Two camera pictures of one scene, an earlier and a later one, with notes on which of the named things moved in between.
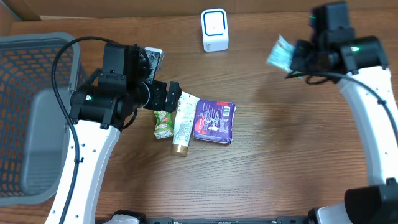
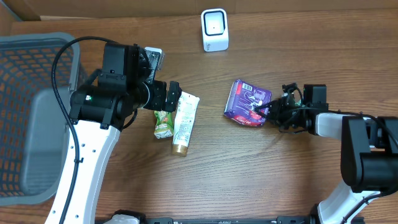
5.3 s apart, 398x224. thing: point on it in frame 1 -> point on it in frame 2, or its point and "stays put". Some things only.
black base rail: (222, 220) stays put
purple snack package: (214, 121) -> (242, 99)
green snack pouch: (164, 124) stays put
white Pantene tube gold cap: (186, 108) stays put
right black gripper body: (305, 60) -> (288, 118)
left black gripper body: (170, 97) stays put
